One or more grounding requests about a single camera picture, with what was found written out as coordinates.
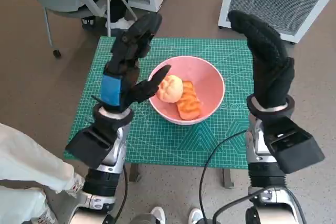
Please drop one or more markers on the large white grilled cabinet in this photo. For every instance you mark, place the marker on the large white grilled cabinet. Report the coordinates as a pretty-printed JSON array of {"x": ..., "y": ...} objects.
[{"x": 275, "y": 1}]

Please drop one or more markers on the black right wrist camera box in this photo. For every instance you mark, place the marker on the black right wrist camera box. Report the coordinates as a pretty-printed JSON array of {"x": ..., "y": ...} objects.
[{"x": 296, "y": 148}]

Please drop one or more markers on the rectangular braided toy bread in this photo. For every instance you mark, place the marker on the rectangular braided toy bread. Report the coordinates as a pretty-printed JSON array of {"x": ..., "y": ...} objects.
[{"x": 189, "y": 106}]

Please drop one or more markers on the green cutting mat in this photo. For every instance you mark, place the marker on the green cutting mat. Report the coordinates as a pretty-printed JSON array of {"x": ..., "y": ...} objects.
[{"x": 162, "y": 145}]

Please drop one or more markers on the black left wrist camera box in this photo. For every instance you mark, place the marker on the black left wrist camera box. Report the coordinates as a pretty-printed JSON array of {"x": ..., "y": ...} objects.
[{"x": 88, "y": 148}]

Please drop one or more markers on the grey robot torso part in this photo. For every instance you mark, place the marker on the grey robot torso part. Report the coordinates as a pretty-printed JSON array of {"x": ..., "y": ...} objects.
[{"x": 143, "y": 219}]

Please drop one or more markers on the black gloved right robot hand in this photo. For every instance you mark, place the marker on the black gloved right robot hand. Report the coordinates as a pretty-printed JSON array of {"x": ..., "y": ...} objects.
[{"x": 270, "y": 72}]

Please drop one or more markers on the person in white clothes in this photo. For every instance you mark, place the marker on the person in white clothes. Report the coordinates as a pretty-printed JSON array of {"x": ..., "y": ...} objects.
[{"x": 26, "y": 155}]

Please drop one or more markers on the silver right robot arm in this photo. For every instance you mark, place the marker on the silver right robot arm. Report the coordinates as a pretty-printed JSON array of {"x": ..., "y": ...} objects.
[{"x": 256, "y": 148}]

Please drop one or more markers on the round toy bread bun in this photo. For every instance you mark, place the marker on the round toy bread bun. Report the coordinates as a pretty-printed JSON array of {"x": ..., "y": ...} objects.
[{"x": 170, "y": 90}]

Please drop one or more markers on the white shoe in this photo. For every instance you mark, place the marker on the white shoe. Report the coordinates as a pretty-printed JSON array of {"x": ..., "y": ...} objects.
[
  {"x": 195, "y": 216},
  {"x": 157, "y": 214}
]

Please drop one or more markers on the pink bowl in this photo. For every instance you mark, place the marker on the pink bowl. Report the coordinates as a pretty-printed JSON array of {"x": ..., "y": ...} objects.
[{"x": 204, "y": 77}]

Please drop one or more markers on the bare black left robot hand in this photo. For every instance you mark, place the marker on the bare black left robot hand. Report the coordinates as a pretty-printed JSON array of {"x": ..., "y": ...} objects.
[{"x": 111, "y": 90}]

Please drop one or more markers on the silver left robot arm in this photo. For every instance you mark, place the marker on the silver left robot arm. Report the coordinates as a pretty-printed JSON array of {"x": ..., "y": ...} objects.
[{"x": 118, "y": 150}]

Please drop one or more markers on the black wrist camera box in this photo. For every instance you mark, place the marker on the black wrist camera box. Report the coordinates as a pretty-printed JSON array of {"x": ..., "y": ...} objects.
[
  {"x": 88, "y": 148},
  {"x": 296, "y": 148}
]

